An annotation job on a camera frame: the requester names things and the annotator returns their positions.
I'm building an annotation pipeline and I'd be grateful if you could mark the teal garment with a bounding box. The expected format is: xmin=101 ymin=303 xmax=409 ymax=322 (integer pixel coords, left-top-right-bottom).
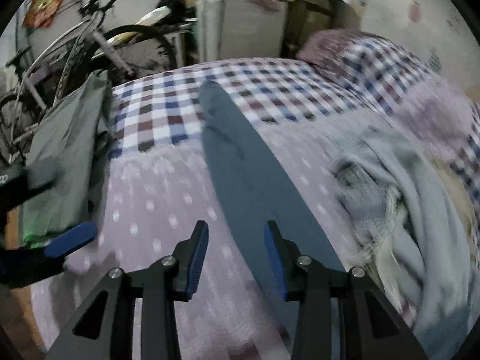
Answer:
xmin=199 ymin=79 xmax=347 ymax=346

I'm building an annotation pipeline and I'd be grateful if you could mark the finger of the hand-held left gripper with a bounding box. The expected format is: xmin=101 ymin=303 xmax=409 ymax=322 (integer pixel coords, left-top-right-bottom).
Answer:
xmin=22 ymin=178 xmax=59 ymax=207
xmin=7 ymin=220 xmax=99 ymax=286

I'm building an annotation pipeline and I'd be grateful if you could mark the dark green garment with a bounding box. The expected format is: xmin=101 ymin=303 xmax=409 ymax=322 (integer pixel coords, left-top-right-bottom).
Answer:
xmin=20 ymin=69 xmax=113 ymax=244

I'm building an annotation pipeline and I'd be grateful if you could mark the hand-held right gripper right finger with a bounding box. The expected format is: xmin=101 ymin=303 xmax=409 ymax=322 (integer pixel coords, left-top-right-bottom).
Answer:
xmin=263 ymin=220 xmax=428 ymax=360

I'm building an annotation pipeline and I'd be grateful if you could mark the pineapple print wall cloth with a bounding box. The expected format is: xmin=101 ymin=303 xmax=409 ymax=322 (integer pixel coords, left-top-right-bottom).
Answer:
xmin=337 ymin=0 xmax=480 ymax=94

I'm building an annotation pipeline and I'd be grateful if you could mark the white cabinet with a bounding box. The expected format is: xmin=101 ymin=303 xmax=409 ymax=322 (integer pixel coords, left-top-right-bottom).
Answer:
xmin=195 ymin=0 xmax=291 ymax=64

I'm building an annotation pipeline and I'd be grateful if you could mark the bicycle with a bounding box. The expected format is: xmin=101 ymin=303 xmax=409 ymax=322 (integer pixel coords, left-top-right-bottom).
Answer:
xmin=0 ymin=0 xmax=179 ymax=166

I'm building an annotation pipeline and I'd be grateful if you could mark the beige cloth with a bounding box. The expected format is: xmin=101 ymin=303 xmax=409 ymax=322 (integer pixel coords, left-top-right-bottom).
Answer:
xmin=431 ymin=154 xmax=480 ymax=241

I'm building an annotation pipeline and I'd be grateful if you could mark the red wall decoration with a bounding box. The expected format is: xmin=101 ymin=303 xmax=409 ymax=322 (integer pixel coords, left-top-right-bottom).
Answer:
xmin=22 ymin=0 xmax=70 ymax=29

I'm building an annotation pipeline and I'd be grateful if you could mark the checkered quilt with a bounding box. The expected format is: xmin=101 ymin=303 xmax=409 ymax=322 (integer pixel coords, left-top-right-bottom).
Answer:
xmin=298 ymin=28 xmax=480 ymax=181

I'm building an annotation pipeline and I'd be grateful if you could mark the light grey sweatshirt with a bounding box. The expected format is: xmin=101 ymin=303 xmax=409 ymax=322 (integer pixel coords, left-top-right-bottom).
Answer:
xmin=332 ymin=124 xmax=477 ymax=360

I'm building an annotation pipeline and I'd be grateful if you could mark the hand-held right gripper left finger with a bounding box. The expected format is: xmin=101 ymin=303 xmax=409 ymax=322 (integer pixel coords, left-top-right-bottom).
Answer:
xmin=45 ymin=219 xmax=211 ymax=360

